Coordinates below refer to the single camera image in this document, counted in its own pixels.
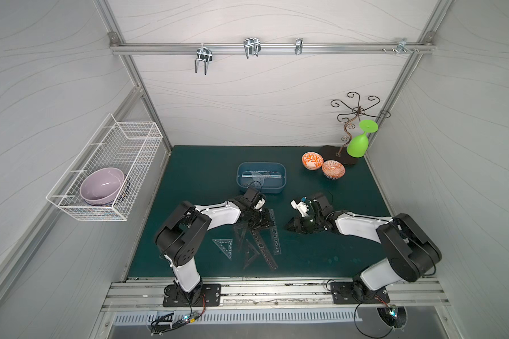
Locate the dark triangle ruler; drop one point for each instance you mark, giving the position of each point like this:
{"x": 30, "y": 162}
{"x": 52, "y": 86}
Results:
{"x": 240, "y": 232}
{"x": 251, "y": 254}

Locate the metal hook left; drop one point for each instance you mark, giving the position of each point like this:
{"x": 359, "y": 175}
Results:
{"x": 204, "y": 56}

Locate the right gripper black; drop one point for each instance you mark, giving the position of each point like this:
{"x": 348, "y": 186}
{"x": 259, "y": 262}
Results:
{"x": 307, "y": 220}

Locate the blue plastic storage box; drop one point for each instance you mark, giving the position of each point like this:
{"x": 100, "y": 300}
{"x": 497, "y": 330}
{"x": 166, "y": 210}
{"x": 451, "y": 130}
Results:
{"x": 271, "y": 185}

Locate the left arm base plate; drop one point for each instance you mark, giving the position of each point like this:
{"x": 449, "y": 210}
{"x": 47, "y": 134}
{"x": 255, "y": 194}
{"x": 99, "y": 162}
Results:
{"x": 203, "y": 294}

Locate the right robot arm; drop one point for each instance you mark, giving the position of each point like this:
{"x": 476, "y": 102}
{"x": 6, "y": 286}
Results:
{"x": 409, "y": 252}

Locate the lilac bowl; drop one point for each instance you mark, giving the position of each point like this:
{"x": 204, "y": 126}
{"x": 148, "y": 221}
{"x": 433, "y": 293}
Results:
{"x": 102, "y": 186}

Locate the aluminium rail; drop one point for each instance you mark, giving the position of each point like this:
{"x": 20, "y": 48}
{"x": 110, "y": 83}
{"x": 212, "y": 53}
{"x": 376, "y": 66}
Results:
{"x": 268, "y": 48}
{"x": 280, "y": 293}

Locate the orange patterned bowl left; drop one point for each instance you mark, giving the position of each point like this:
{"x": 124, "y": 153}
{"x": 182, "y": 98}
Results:
{"x": 312, "y": 160}

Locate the white wire basket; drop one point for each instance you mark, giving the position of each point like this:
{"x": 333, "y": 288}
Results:
{"x": 130, "y": 146}

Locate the thin clear straight ruler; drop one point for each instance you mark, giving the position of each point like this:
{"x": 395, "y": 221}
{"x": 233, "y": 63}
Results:
{"x": 264, "y": 174}

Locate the white cable duct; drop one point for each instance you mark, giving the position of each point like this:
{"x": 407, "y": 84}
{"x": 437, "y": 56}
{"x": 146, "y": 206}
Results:
{"x": 242, "y": 316}

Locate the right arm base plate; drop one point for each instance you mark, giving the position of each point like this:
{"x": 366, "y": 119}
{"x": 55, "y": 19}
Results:
{"x": 354, "y": 293}

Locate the stencil ruler clear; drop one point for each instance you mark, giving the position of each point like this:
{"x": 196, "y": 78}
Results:
{"x": 274, "y": 233}

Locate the green table mat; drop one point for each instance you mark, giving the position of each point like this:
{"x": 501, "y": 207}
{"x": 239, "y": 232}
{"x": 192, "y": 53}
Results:
{"x": 206, "y": 175}

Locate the aluminium top rail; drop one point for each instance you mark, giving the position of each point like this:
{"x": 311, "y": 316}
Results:
{"x": 268, "y": 48}

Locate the clear protractor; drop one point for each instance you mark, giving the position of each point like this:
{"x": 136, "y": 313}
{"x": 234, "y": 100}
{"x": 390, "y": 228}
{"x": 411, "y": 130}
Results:
{"x": 256, "y": 182}

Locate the metal hook right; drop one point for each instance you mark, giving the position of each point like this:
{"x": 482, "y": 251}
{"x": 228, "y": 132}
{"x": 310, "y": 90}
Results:
{"x": 401, "y": 49}

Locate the metal hook middle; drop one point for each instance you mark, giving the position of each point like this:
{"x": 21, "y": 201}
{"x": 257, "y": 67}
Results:
{"x": 252, "y": 47}

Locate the brown metal cup stand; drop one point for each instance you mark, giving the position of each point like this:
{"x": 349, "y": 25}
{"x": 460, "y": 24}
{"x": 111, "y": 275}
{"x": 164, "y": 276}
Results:
{"x": 350, "y": 120}

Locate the stencil ruler large dark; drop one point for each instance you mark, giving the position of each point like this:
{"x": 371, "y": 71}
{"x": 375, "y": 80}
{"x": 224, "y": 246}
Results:
{"x": 264, "y": 250}

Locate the metal hook small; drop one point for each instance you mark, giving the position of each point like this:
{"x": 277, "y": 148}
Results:
{"x": 299, "y": 46}

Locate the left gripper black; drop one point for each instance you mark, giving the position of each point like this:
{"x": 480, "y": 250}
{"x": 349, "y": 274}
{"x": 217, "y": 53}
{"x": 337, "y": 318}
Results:
{"x": 256, "y": 215}

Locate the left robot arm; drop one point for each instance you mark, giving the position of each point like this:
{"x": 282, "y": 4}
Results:
{"x": 184, "y": 230}

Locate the green plastic goblet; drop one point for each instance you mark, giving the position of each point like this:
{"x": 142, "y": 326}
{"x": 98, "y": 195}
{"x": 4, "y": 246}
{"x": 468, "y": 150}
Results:
{"x": 358, "y": 146}

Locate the clear triangle ruler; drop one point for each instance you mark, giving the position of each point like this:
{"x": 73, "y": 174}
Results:
{"x": 225, "y": 246}

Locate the aluminium front rail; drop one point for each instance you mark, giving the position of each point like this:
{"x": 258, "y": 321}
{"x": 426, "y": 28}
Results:
{"x": 280, "y": 293}

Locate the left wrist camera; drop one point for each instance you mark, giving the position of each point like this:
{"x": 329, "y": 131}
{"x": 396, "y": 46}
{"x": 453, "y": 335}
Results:
{"x": 253, "y": 196}

